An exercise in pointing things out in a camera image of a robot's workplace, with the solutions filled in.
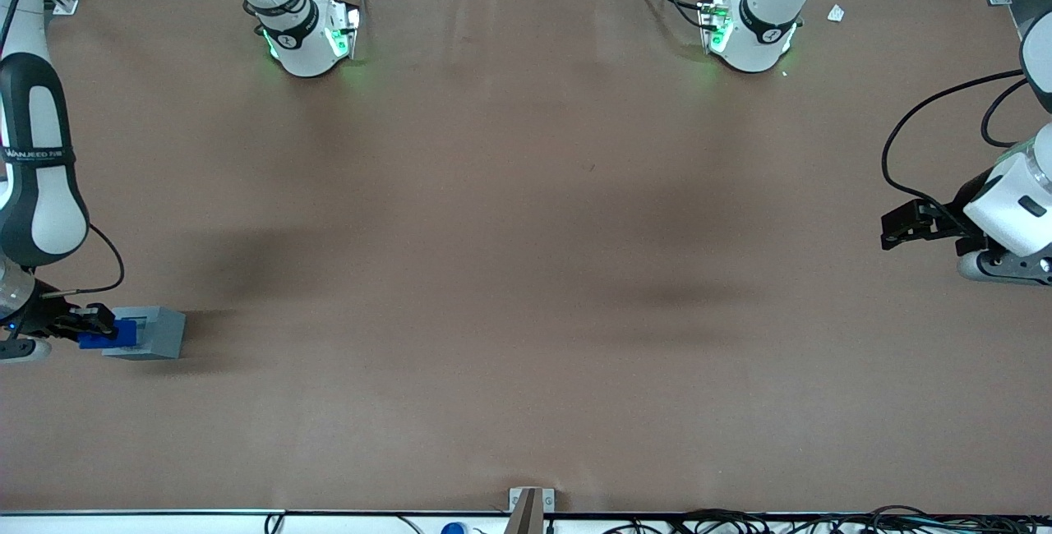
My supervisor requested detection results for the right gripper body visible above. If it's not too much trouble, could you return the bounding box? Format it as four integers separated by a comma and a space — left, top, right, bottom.
0, 259, 62, 338

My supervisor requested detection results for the blue plastic part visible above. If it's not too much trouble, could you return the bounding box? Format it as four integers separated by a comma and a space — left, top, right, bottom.
78, 318, 141, 352

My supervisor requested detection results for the gray square base block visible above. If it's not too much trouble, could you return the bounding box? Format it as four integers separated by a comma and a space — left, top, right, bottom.
101, 306, 187, 361

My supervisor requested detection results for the brown table cover sheet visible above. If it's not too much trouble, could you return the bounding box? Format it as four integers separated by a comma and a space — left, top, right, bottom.
0, 0, 1052, 514

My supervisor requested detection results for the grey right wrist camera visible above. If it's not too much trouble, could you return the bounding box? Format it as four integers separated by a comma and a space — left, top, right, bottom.
0, 338, 53, 363

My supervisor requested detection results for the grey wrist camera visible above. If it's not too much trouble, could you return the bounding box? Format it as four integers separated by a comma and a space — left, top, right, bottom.
0, 338, 53, 363
957, 248, 1052, 285

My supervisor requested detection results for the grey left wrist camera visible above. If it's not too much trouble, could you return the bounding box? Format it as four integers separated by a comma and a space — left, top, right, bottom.
957, 248, 1052, 285

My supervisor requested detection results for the long black left arm cable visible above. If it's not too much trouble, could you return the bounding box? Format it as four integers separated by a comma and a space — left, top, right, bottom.
881, 68, 1027, 219

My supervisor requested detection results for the short black left arm cable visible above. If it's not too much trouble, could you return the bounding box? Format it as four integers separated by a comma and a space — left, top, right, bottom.
980, 76, 1030, 150

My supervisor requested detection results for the black cable bundle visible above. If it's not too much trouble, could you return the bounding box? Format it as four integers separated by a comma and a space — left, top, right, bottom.
600, 504, 1052, 534

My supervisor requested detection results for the grey metal camera bracket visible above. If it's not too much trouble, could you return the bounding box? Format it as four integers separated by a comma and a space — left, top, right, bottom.
503, 486, 556, 534

